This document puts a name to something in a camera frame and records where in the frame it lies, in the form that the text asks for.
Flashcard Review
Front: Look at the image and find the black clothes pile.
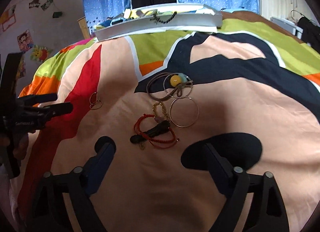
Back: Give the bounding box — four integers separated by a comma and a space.
297, 17, 320, 53

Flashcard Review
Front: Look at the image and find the yellow ball hair tie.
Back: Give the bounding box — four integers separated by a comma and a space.
163, 72, 194, 98

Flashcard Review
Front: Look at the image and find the red cord bracelet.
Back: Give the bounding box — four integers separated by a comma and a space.
133, 113, 180, 150

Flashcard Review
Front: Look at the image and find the white tray with cartoon towel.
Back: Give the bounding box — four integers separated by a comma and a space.
94, 3, 222, 41

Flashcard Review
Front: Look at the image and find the black hair clip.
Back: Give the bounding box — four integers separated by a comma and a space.
130, 120, 170, 144

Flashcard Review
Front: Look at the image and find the large thin bangle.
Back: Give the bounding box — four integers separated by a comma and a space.
169, 97, 200, 128

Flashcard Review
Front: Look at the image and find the yellow bear wall sticker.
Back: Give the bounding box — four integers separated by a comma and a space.
30, 45, 53, 62

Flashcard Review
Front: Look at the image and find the brown elastic hair tie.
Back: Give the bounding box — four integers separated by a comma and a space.
146, 72, 194, 102

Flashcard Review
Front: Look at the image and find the black bead necklace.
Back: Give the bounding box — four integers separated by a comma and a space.
150, 11, 178, 25

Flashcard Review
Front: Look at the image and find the colourful patchwork bed sheet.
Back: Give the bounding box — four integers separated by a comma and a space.
12, 12, 319, 231

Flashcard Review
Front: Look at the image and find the gold chain bracelet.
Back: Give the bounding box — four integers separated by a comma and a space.
152, 101, 171, 121

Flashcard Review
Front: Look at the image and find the white wardrobe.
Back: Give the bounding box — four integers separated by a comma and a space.
259, 0, 318, 23

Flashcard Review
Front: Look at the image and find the grey white storage box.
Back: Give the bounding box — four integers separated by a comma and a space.
270, 17, 303, 40

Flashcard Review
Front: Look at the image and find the cartoon wall poster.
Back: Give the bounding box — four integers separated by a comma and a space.
17, 29, 34, 53

